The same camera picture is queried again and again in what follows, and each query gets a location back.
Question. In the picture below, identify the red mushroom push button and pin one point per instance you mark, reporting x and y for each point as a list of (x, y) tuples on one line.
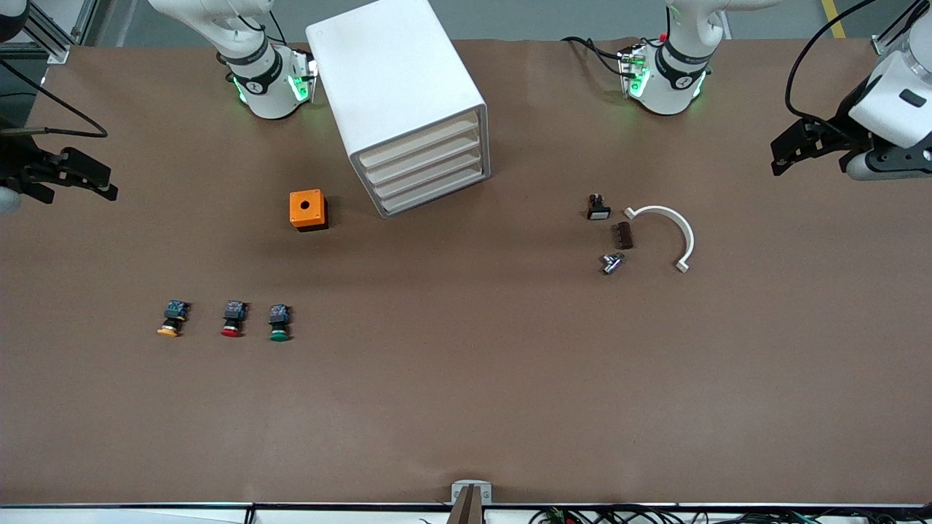
[(234, 313)]

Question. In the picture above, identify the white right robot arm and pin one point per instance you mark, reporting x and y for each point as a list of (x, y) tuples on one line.
[(269, 94)]

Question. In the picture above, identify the yellow mushroom push button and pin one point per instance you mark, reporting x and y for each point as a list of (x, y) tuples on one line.
[(175, 311)]

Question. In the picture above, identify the green mushroom push button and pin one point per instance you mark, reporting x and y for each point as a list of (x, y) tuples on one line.
[(279, 316)]

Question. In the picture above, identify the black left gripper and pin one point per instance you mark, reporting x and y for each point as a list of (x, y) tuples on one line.
[(837, 135)]

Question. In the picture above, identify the aluminium frame profile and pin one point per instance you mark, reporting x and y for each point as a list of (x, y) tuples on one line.
[(54, 45), (882, 45)]

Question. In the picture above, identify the white curved plastic bracket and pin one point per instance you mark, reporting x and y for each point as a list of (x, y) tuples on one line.
[(659, 209)]

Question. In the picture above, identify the orange button enclosure box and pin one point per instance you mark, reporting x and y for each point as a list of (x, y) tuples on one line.
[(297, 200)]

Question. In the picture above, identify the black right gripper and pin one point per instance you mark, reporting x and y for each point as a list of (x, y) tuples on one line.
[(16, 165)]

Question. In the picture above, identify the brown terminal block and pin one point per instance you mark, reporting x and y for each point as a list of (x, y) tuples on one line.
[(625, 236)]

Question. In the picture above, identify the white table edge rail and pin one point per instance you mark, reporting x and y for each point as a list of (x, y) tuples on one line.
[(145, 515)]

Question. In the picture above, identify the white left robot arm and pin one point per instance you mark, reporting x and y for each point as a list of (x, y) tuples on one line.
[(666, 94)]

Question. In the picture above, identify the black switch with white face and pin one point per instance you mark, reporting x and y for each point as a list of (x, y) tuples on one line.
[(598, 211)]

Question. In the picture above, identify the silver metal fitting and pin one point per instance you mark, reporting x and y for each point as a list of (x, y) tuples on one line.
[(611, 263)]

